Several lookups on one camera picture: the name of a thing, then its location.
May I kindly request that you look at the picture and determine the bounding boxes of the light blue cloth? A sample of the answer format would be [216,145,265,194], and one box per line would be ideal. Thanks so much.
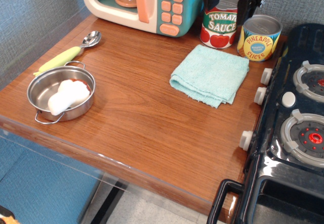
[170,45,249,108]

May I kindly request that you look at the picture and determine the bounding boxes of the white stove knob upper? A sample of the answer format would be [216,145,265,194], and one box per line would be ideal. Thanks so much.
[260,68,273,85]

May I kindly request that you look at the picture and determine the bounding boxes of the white stove knob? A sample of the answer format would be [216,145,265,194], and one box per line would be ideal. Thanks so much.
[254,87,267,105]
[239,130,254,151]
[260,68,273,85]

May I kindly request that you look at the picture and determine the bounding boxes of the tomato sauce can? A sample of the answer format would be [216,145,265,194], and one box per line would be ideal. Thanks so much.
[200,0,238,49]

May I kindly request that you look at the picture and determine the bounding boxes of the pineapple slices can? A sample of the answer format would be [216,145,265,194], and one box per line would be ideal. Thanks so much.
[237,15,282,62]

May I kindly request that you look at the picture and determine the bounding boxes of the toy microwave teal and cream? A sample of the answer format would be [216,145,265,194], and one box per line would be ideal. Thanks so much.
[84,0,203,37]

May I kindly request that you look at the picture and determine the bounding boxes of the white stove knob middle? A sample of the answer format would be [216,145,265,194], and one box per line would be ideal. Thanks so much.
[254,87,267,105]

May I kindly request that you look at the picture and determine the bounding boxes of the white round stove button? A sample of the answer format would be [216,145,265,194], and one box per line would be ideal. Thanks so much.
[281,92,296,108]

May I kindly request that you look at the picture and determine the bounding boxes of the white stove knob lower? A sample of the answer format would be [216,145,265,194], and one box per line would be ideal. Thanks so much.
[239,130,254,151]

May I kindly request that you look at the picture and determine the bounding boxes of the white and brown toy mushroom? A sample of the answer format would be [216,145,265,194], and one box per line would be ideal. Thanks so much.
[48,79,91,116]

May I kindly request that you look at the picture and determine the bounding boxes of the dark blue toy stove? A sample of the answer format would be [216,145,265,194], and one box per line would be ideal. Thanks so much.
[230,23,323,223]

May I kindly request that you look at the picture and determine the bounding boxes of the small steel pan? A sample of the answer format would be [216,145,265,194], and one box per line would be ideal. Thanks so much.
[27,62,96,124]

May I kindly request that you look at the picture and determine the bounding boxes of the orange object at corner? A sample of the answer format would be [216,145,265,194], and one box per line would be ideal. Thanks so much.
[0,206,20,224]

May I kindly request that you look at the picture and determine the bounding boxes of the grey upper burner ring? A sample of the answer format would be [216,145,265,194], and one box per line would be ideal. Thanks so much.
[292,60,324,103]

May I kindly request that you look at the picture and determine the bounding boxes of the grey burner ring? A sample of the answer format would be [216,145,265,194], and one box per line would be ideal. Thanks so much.
[292,60,324,103]
[279,109,324,169]

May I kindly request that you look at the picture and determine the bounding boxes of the grey lower burner ring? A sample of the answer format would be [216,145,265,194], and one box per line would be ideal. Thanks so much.
[279,109,324,169]

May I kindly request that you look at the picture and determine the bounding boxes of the spoon with yellow-green handle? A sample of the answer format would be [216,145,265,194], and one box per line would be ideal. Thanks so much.
[33,31,101,76]

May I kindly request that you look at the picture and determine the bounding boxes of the black oven door handle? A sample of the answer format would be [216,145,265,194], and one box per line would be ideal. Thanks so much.
[207,179,245,224]

